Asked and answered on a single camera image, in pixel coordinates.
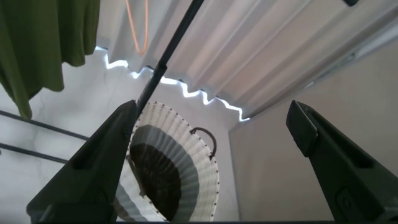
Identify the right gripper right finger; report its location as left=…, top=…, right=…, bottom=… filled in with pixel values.
left=285, top=100, right=398, bottom=223

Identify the pink clothes hanger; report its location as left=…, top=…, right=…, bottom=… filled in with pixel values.
left=125, top=0, right=150, bottom=56

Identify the green long-sleeved shirt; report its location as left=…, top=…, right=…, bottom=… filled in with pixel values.
left=0, top=0, right=101, bottom=121

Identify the black clothes rack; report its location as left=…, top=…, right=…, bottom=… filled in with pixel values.
left=0, top=0, right=360, bottom=165

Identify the white laundry basket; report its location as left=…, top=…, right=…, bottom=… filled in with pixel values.
left=112, top=101, right=221, bottom=223

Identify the white curtain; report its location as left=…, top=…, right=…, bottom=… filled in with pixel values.
left=96, top=0, right=398, bottom=119

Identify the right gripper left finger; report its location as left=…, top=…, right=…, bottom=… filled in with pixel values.
left=26, top=100, right=138, bottom=223

